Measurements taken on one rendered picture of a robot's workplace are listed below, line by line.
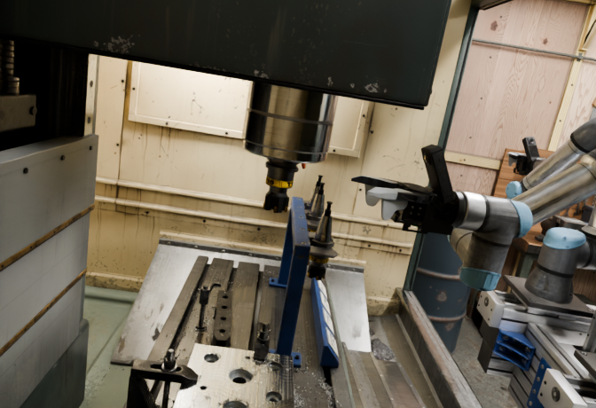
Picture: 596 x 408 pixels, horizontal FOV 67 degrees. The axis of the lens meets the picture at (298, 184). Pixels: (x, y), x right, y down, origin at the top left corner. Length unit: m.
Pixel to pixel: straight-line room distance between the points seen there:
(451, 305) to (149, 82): 2.25
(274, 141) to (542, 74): 3.26
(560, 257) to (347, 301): 0.78
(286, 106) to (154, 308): 1.21
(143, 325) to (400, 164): 1.17
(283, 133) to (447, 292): 2.43
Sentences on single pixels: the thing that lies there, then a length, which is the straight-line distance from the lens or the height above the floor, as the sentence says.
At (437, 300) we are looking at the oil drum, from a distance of 3.06.
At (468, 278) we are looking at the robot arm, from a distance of 1.00.
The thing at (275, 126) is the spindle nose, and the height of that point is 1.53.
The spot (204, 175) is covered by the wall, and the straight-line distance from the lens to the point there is 1.88.
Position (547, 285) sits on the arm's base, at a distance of 1.77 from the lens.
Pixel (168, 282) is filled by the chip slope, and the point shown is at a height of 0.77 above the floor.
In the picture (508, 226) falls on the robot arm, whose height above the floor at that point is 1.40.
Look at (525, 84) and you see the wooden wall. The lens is 3.81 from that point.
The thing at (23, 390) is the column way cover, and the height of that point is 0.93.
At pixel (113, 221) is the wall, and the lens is 2.04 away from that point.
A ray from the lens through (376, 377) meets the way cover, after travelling 1.60.
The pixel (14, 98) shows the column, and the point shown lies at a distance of 0.93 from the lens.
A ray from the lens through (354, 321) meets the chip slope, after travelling 1.84.
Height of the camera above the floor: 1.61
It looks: 13 degrees down
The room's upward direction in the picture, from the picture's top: 10 degrees clockwise
